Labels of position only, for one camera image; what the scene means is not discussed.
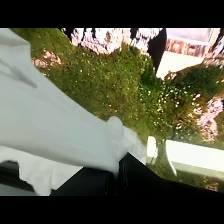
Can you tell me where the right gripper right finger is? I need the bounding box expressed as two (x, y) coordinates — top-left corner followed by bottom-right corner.
(117, 152), (216, 197)

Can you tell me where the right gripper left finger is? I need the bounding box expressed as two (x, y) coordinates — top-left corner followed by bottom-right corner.
(50, 166), (118, 197)

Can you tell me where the white garment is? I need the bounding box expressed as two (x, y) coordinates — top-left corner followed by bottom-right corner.
(0, 28), (148, 197)

